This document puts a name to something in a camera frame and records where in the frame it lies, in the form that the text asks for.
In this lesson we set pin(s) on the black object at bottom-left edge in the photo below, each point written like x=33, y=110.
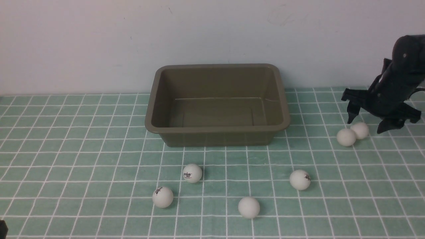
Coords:
x=3, y=229

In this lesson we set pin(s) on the white ball with logo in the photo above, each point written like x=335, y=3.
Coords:
x=162, y=197
x=300, y=180
x=192, y=173

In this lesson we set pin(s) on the green checkered table cloth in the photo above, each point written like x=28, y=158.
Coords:
x=83, y=166

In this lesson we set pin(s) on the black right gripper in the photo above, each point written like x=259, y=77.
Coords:
x=400, y=77

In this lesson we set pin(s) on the olive green plastic bin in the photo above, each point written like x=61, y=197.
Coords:
x=200, y=105

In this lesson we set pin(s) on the plain white ball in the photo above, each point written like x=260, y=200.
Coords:
x=346, y=137
x=360, y=129
x=249, y=207

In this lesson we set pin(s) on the white ball with logo centre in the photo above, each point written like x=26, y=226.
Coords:
x=192, y=173

